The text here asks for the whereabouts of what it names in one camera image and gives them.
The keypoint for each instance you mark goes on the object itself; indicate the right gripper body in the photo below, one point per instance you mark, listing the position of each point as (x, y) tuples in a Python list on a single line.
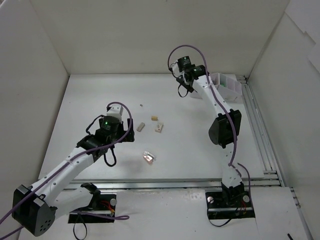
[(182, 81)]

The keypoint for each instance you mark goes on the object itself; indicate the white staples box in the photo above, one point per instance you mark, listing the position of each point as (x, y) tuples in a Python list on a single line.
[(159, 127)]

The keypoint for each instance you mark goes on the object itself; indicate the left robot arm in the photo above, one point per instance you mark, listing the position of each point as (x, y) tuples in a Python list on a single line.
[(36, 207)]

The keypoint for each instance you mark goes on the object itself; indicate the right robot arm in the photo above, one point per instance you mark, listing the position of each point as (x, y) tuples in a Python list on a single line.
[(225, 128)]

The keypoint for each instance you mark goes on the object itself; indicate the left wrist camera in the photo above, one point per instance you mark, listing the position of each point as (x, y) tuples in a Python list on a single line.
[(114, 112)]

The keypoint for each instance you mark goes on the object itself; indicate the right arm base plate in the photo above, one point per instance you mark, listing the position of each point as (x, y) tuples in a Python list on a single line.
[(219, 209)]

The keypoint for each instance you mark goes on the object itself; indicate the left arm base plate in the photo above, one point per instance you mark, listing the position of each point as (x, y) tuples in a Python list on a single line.
[(105, 205)]

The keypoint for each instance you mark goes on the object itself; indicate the white eraser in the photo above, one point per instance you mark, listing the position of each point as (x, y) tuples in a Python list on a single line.
[(140, 127)]

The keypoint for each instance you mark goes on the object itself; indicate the white desk organizer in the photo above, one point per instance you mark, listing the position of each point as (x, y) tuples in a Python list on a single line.
[(233, 90)]

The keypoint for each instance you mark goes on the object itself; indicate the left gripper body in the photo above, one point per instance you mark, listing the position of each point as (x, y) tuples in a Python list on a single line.
[(128, 133)]

